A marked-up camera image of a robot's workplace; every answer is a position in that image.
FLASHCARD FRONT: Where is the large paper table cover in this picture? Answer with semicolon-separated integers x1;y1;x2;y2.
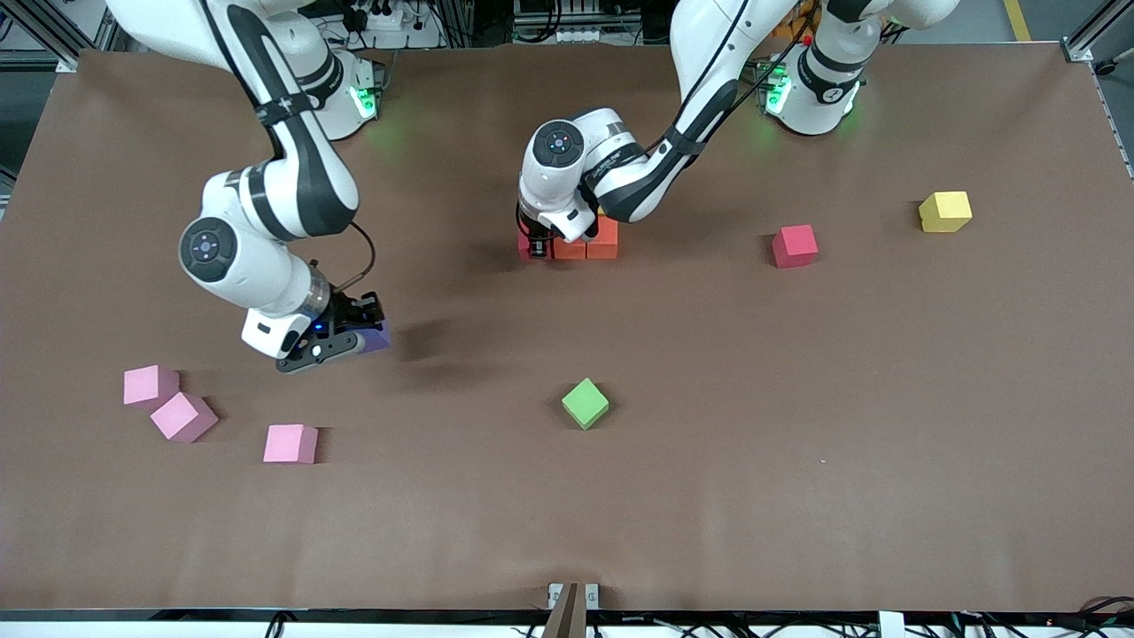
0;43;1134;612

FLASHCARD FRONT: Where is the bag of orange snacks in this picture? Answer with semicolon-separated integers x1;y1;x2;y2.
775;0;818;45

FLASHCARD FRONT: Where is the metal bracket with post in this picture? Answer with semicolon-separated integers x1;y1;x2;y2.
542;582;600;638

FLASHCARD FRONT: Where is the aluminium frame profile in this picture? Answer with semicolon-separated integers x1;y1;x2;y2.
0;0;120;72
1059;0;1134;76

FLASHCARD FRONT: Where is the green foam cube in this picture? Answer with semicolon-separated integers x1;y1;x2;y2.
561;377;610;432

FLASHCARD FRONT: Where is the white power strip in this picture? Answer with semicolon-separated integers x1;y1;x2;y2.
514;25;614;45
341;0;444;50

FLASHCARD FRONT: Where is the yellow foam cube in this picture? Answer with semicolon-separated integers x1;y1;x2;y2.
918;191;974;234

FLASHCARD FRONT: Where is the pink foam cube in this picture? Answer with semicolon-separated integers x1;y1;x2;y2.
149;391;219;444
122;364;181;409
262;424;319;465

